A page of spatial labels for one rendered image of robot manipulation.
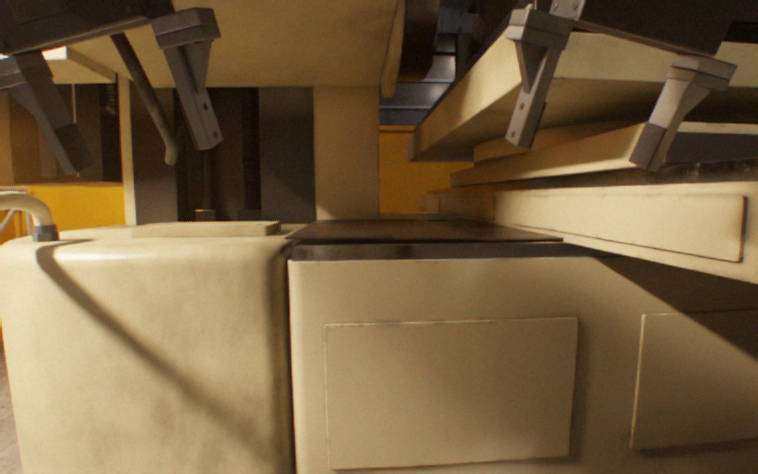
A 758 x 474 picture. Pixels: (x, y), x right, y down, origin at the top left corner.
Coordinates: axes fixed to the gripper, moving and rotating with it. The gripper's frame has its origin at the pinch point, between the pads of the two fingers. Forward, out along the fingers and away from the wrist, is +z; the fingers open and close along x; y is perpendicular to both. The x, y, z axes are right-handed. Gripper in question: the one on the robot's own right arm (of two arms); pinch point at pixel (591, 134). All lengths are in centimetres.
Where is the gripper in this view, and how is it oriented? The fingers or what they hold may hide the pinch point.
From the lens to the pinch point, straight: 40.3
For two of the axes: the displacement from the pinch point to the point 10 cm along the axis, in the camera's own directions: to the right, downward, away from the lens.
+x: 9.8, 1.1, 1.7
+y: 1.0, 4.9, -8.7
